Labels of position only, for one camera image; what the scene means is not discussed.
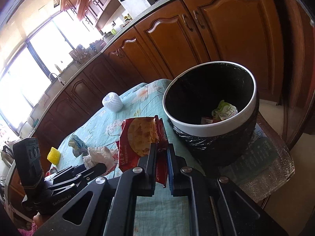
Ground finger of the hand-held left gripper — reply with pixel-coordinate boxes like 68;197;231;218
45;164;86;181
47;163;108;193

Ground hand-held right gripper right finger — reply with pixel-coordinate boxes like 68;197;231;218
166;144;289;236

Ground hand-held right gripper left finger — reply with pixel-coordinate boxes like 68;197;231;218
32;143;158;236

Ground white plastic wrapper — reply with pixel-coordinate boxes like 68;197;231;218
83;146;119;176

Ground red cracker snack bag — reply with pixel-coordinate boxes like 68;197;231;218
116;117;171;190

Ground white rimmed black trash bin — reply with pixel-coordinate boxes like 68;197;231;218
162;61;260;168

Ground small red white carton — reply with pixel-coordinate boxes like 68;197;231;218
200;116;221;125

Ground green white wrapper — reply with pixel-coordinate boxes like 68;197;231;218
212;100;238;121

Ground person's left hand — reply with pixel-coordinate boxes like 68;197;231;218
33;213;50;227

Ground yellow foam fruit net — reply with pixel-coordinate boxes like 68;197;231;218
47;147;61;165

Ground electric kettle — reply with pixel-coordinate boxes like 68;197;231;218
1;145;15;166

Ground blue white crumpled wrapper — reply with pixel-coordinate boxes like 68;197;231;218
68;135;88;157

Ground pink cloth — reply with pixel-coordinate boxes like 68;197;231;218
17;227;37;236

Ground light blue floral tablecloth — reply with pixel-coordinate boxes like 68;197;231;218
32;79;205;236

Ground white foam fruit net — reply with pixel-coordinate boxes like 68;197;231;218
102;92;123;113

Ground kitchen faucet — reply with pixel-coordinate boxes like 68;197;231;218
48;72;66;86

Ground green printed sheet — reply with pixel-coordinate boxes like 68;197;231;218
231;124;278;175

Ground kitchen window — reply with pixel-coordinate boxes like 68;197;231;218
0;12;104;133

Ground wooden lower cabinets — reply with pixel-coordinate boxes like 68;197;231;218
7;0;283;202

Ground kitchen countertop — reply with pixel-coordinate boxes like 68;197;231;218
5;0;269;177

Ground wooden door frame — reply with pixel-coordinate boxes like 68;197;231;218
268;0;315;150

